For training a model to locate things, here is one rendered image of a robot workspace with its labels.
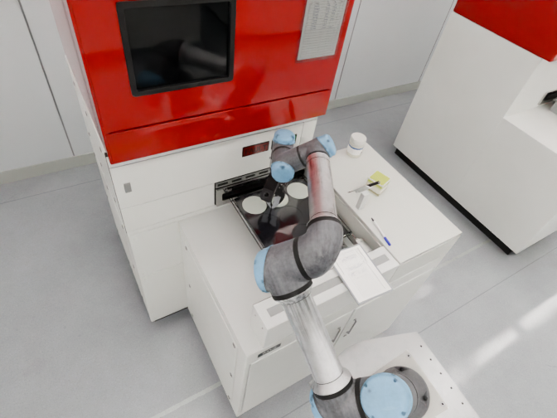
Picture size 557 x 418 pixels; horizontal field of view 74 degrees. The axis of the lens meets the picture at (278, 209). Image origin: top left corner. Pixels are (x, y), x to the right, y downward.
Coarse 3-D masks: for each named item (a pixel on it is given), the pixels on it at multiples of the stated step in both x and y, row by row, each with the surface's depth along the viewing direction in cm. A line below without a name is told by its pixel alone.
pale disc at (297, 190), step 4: (292, 184) 165; (296, 184) 165; (300, 184) 165; (288, 188) 163; (292, 188) 163; (296, 188) 163; (300, 188) 164; (304, 188) 164; (288, 192) 161; (292, 192) 161; (296, 192) 162; (300, 192) 162; (304, 192) 162; (292, 196) 160; (296, 196) 160; (300, 196) 161; (304, 196) 161
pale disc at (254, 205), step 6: (246, 198) 156; (252, 198) 156; (258, 198) 156; (246, 204) 153; (252, 204) 154; (258, 204) 154; (264, 204) 155; (246, 210) 151; (252, 210) 152; (258, 210) 152; (264, 210) 152
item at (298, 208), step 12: (300, 180) 167; (240, 204) 153; (288, 204) 156; (300, 204) 157; (252, 216) 149; (264, 216) 150; (276, 216) 151; (288, 216) 152; (300, 216) 152; (252, 228) 146; (264, 228) 146; (276, 228) 147; (288, 228) 147; (300, 228) 148; (264, 240) 142; (276, 240) 143
